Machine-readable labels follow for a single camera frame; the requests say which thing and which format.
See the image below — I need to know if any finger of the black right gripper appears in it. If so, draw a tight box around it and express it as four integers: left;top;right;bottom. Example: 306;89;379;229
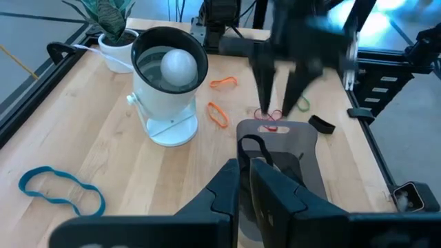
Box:
281;65;325;118
252;63;277;115

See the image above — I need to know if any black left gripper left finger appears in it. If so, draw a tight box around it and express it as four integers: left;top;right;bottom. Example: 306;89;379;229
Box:
50;158;240;248

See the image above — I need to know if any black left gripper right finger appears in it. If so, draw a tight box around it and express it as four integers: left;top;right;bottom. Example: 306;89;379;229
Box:
249;158;441;248

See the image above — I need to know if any green rubber band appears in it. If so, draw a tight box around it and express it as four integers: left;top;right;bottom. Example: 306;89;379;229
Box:
296;95;311;113

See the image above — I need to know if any large maroon rubber band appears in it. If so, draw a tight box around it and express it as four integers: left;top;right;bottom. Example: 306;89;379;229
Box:
254;107;284;122

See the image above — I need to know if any orange rubber band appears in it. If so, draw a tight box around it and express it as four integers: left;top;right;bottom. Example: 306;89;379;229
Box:
206;101;229;129
209;76;239;89

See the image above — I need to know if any red rubber band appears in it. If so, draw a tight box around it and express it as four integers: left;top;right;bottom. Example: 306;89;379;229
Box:
263;116;279;132

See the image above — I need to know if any small wide black rubber band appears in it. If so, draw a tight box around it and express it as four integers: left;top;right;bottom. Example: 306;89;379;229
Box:
307;114;336;135

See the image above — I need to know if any large black rubber band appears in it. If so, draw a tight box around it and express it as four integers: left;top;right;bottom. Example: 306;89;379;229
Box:
237;134;275;169

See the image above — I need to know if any grey translucent plastic bin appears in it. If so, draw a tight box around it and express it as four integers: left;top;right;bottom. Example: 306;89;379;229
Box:
236;118;329;244

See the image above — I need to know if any large teal wavy rubber band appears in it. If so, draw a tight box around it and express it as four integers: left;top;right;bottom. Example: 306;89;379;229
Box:
18;165;106;218

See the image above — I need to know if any silver metal plate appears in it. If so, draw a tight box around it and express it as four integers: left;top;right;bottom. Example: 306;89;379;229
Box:
189;17;207;45

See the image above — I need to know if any white cylindrical table lamp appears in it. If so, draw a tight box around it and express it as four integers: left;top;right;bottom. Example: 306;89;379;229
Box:
126;26;209;148

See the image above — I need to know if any snake plant in white pot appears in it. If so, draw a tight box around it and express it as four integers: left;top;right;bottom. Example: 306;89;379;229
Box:
61;0;140;74

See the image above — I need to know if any silver aluminium bracket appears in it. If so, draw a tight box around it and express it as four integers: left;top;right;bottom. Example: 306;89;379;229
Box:
343;32;360;92

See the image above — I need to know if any black metal rig frame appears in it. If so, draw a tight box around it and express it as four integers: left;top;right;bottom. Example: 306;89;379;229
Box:
0;20;441;213

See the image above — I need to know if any yellow floor cable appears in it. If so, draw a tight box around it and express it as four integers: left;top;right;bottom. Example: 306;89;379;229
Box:
0;43;39;81

